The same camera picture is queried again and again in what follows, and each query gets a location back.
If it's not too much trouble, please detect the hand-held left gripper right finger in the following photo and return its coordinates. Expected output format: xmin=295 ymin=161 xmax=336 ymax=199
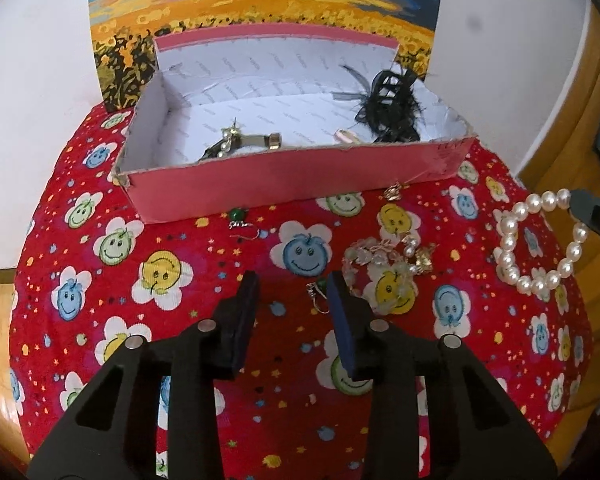
xmin=328 ymin=271 xmax=561 ymax=480

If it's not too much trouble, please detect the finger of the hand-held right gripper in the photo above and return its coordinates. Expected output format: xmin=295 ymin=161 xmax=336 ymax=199
xmin=569 ymin=189 xmax=600 ymax=253

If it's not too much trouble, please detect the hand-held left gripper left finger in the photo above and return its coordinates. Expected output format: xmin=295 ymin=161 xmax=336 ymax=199
xmin=27 ymin=270 xmax=261 ymax=480

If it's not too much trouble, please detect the green bead hook earring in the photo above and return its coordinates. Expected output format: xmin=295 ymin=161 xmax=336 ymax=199
xmin=306 ymin=280 xmax=332 ymax=314
xmin=228 ymin=207 xmax=261 ymax=241

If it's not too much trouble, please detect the white pearl bracelet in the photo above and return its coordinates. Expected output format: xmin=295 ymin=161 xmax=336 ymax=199
xmin=494 ymin=188 xmax=590 ymax=297

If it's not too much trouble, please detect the pink cardboard box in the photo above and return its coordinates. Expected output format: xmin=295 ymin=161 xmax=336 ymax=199
xmin=111 ymin=30 xmax=479 ymax=225

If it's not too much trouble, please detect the black strap gold wristwatch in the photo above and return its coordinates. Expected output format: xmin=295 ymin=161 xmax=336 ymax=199
xmin=197 ymin=130 xmax=283 ymax=163

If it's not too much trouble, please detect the gold pearl drop earring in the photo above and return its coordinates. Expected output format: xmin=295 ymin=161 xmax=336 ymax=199
xmin=220 ymin=117 xmax=244 ymax=158

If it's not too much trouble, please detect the black feather hair clip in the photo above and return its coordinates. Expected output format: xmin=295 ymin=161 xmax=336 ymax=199
xmin=330 ymin=62 xmax=433 ymax=143

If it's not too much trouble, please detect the red smiley flower tablecloth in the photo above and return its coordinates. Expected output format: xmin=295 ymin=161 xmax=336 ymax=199
xmin=7 ymin=102 xmax=596 ymax=480

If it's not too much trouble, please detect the gold cluster earring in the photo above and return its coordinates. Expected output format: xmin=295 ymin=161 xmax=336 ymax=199
xmin=412 ymin=242 xmax=438 ymax=276

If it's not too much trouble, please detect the sunflower field painting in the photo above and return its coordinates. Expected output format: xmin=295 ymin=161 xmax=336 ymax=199
xmin=87 ymin=0 xmax=448 ymax=113

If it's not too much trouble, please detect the clear bead bracelet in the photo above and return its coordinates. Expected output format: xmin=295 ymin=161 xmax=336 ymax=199
xmin=341 ymin=237 xmax=421 ymax=313

